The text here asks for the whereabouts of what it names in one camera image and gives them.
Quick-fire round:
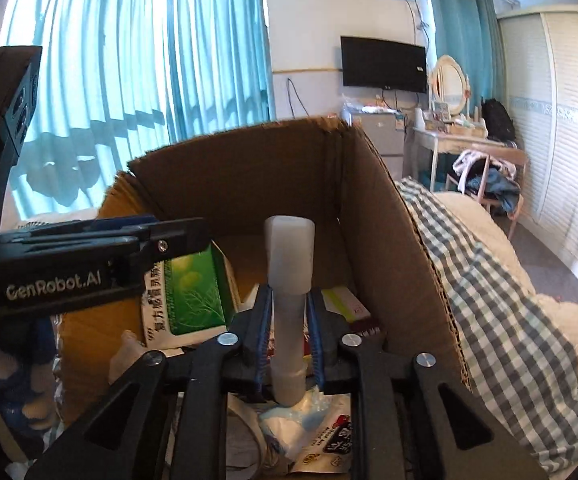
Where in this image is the wooden chair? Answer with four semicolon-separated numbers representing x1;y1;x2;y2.
444;147;530;241

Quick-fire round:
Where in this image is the pile of clothes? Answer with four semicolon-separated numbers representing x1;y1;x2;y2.
452;149;522;214

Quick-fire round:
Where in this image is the white blue plastic wrapper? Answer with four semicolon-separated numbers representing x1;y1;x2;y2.
258;385;331;457

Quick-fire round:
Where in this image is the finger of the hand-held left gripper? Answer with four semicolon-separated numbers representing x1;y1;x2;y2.
0;213;158;237
0;217;211;288

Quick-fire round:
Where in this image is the black wall television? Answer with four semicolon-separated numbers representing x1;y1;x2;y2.
340;36;428;94

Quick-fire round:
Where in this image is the black backpack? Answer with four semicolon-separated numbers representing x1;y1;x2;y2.
480;97;516;142

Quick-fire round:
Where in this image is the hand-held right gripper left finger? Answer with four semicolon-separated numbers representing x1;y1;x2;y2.
24;284;275;480

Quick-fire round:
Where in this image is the person's left forearm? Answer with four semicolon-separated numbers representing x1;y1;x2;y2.
0;310;58;442

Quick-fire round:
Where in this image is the grey small fridge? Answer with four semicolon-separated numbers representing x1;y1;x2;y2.
351;112;408;177

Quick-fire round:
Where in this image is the white slatted wardrobe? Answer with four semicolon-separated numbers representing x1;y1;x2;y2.
496;4;578;292

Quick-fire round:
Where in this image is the white sachet red black print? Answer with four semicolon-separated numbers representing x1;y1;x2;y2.
289;394;356;476

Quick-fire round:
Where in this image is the wide teal curtain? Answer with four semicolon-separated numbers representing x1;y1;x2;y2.
0;0;172;221

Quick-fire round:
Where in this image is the white dressing table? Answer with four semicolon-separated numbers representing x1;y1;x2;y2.
411;124;528;192

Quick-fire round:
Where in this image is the white squeeze tube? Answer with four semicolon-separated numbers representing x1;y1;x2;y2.
262;215;316;407

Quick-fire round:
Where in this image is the white quilt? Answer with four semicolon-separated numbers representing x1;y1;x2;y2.
434;192;578;412

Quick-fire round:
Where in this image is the black wall cable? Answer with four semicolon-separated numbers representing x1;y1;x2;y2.
286;77;311;120

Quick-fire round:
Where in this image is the checked blanket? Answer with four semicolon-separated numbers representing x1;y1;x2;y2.
394;177;578;476

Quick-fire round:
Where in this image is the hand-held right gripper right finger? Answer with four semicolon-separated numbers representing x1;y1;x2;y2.
308;289;550;480

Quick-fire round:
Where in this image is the narrow teal curtain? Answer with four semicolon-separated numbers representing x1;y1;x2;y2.
164;0;277;142

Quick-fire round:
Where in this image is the brown cardboard box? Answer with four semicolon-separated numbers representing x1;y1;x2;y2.
56;116;473;442

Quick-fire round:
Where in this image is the teal curtain beside wardrobe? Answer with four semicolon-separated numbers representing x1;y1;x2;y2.
418;0;500;111

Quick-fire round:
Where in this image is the white oval mirror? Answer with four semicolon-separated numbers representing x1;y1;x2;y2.
429;54;470;116

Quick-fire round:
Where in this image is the green white medicine box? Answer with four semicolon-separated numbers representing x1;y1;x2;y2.
141;240;243;349

